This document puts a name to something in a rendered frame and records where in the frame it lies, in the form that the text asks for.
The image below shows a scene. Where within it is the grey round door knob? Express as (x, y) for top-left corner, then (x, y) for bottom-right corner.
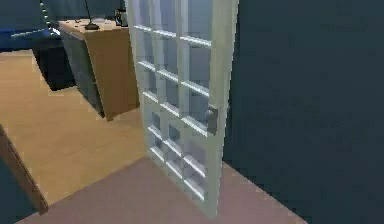
(204, 103), (220, 136)

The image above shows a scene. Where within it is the white glazed room door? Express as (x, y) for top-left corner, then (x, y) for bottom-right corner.
(125, 0), (240, 220)

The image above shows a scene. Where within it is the light wooden bedside cabinet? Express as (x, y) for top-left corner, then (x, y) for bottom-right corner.
(57, 18), (141, 122)

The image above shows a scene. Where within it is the black desk lamp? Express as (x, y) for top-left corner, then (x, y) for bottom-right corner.
(83, 0), (100, 32)

